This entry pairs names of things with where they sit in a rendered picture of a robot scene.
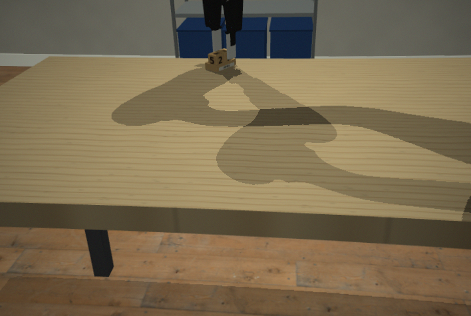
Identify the tan wooden cube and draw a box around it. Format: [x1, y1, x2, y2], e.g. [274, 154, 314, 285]
[217, 49, 229, 62]
[208, 51, 224, 65]

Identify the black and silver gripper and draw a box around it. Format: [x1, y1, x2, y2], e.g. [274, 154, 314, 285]
[202, 0, 243, 60]

